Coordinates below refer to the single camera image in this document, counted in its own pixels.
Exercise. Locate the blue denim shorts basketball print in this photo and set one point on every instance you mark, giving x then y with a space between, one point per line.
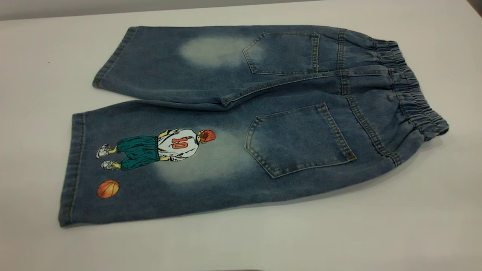
226 90

